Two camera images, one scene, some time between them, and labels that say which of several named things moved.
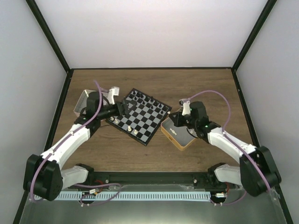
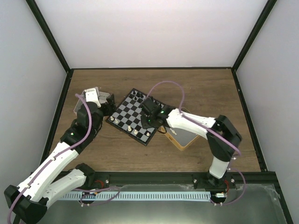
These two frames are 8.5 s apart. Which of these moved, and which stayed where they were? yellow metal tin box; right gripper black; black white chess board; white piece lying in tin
Moved: right gripper black
Stayed: black white chess board; yellow metal tin box; white piece lying in tin
